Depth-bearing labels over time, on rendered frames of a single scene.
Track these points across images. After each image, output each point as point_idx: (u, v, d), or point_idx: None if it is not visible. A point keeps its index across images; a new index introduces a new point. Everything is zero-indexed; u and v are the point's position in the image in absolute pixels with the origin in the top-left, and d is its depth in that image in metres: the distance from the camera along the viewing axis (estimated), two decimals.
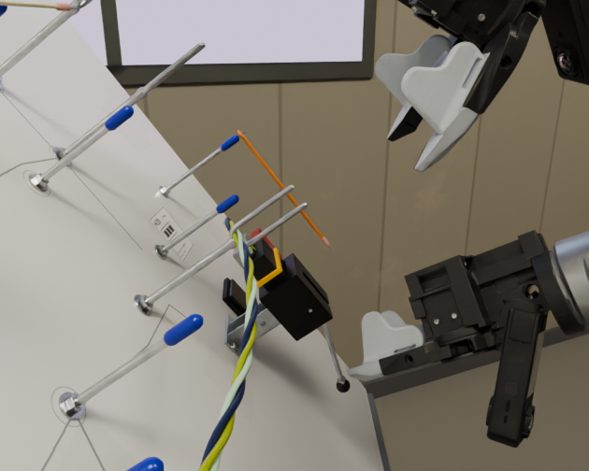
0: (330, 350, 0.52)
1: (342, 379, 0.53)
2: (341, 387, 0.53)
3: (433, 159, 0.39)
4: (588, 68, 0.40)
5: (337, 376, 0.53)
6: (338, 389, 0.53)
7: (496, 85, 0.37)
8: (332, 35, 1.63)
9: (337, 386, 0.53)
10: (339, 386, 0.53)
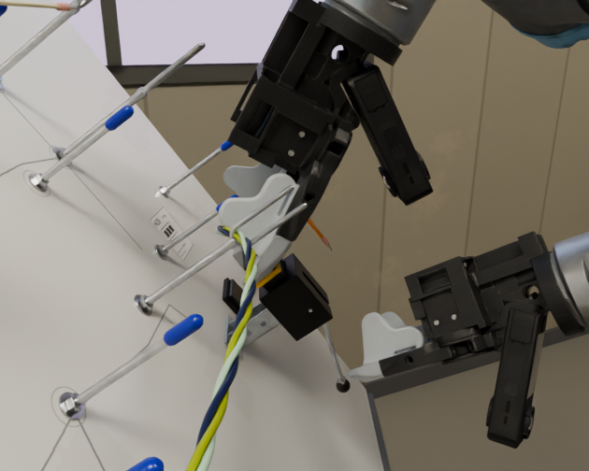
0: (330, 350, 0.52)
1: (342, 379, 0.53)
2: (341, 387, 0.53)
3: (255, 278, 0.42)
4: (402, 192, 0.43)
5: (337, 376, 0.53)
6: (338, 389, 0.53)
7: (303, 217, 0.40)
8: None
9: (337, 386, 0.53)
10: (339, 386, 0.53)
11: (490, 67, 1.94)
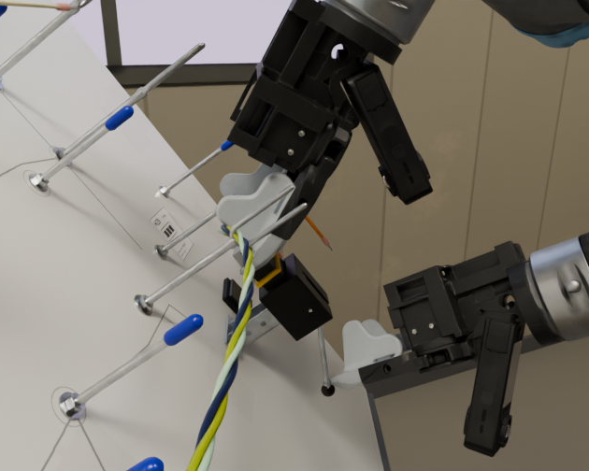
0: (321, 353, 0.52)
1: (328, 383, 0.53)
2: (326, 391, 0.53)
3: None
4: (401, 192, 0.42)
5: (324, 379, 0.53)
6: (323, 392, 0.53)
7: (296, 220, 0.41)
8: None
9: (323, 390, 0.53)
10: (324, 390, 0.53)
11: (490, 67, 1.94)
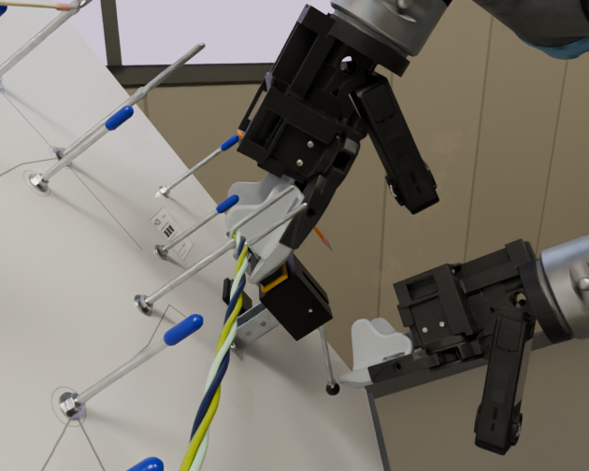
0: (323, 352, 0.52)
1: (333, 382, 0.53)
2: (331, 390, 0.53)
3: (260, 278, 0.45)
4: (409, 202, 0.43)
5: (328, 378, 0.53)
6: (328, 392, 0.53)
7: (306, 229, 0.41)
8: None
9: (327, 389, 0.53)
10: (329, 389, 0.53)
11: (490, 67, 1.94)
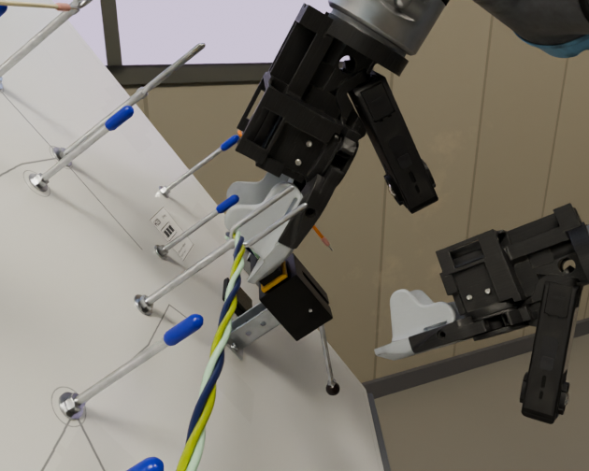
0: (323, 352, 0.52)
1: (333, 382, 0.53)
2: (331, 390, 0.53)
3: (259, 278, 0.45)
4: (408, 201, 0.43)
5: (328, 378, 0.53)
6: (328, 392, 0.53)
7: (304, 229, 0.41)
8: None
9: (327, 389, 0.53)
10: (329, 389, 0.53)
11: (490, 67, 1.94)
